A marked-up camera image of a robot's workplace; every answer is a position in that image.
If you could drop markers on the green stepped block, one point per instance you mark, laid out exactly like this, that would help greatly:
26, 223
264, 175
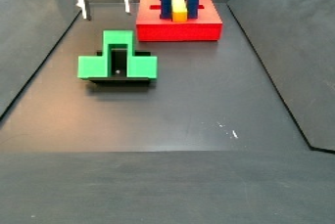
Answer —
142, 65

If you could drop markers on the black angled fixture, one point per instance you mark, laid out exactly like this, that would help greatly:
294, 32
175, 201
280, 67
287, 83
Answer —
118, 70

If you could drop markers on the red base board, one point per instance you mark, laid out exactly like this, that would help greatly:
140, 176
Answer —
204, 28

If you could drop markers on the yellow long bar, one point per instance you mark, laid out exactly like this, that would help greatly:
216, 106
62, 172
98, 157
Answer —
179, 10

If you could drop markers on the dark blue right post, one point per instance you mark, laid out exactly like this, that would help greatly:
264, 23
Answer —
165, 9

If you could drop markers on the dark blue post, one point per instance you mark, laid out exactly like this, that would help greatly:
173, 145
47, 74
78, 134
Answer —
165, 9
192, 8

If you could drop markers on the dark blue left post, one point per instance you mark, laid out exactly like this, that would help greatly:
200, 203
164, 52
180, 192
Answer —
192, 8

